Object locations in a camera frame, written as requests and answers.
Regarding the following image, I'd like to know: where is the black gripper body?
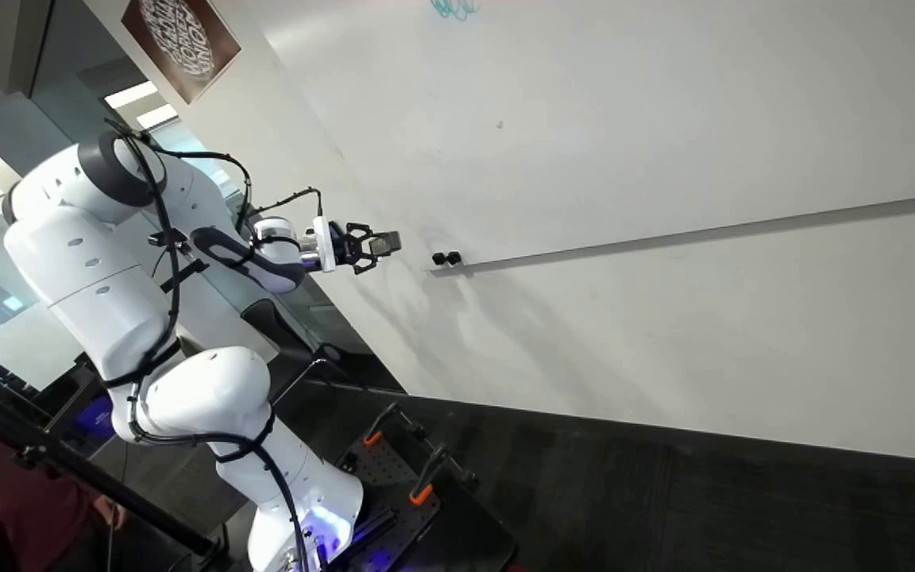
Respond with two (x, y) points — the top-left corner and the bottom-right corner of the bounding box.
(324, 220), (364, 274)

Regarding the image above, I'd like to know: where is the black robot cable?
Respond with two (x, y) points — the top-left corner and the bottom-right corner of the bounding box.
(228, 184), (328, 233)

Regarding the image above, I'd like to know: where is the brown framed wall picture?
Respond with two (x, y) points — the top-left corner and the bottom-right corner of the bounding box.
(118, 0), (245, 106)

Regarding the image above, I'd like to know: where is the large white whiteboard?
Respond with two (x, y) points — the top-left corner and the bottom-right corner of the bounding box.
(252, 0), (915, 276)

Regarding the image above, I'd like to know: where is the person in maroon clothing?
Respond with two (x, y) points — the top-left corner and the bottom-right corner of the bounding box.
(0, 401), (126, 572)

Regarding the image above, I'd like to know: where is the orange-handled black clamp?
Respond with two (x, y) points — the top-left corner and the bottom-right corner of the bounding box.
(405, 442), (469, 509)
(356, 398), (407, 454)

